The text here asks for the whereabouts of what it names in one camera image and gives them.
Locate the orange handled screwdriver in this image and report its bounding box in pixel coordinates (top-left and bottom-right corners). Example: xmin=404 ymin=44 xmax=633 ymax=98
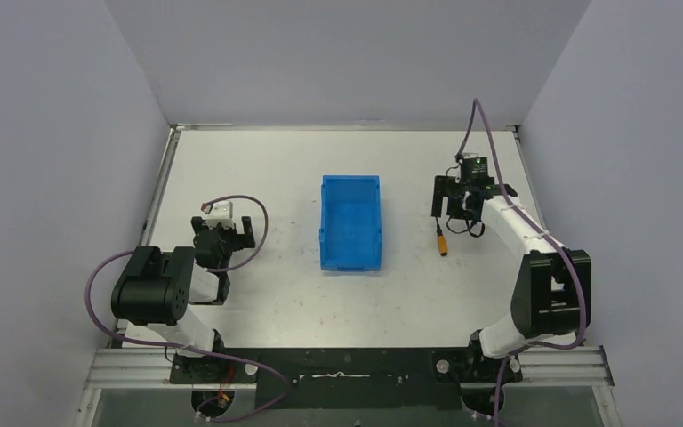
xmin=435 ymin=218 xmax=448 ymax=257

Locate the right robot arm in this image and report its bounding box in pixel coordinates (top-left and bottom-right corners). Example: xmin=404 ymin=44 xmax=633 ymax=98
xmin=431 ymin=155 xmax=591 ymax=383

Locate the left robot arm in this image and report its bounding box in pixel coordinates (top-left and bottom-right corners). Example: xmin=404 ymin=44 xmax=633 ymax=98
xmin=110 ymin=216 xmax=256 ymax=383

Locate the blue plastic bin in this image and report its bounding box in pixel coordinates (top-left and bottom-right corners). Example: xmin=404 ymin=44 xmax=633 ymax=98
xmin=318 ymin=175 xmax=383 ymax=272

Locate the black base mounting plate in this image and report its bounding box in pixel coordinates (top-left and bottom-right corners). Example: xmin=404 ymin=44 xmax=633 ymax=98
xmin=169 ymin=345 xmax=523 ymax=416

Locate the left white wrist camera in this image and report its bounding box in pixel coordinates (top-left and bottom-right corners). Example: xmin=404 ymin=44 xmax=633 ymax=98
xmin=201 ymin=200 xmax=233 ymax=228

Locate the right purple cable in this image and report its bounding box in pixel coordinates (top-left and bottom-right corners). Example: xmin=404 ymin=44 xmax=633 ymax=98
xmin=456 ymin=98 xmax=589 ymax=427

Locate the purple cable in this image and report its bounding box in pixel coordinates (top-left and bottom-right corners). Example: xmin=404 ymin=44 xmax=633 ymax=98
xmin=84 ymin=195 xmax=291 ymax=423
xmin=456 ymin=98 xmax=589 ymax=427

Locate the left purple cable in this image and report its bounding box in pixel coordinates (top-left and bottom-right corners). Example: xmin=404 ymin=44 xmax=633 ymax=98
xmin=84 ymin=195 xmax=291 ymax=423

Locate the aluminium frame rail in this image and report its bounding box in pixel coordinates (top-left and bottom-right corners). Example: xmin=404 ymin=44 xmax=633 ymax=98
xmin=75 ymin=345 xmax=622 ymax=426

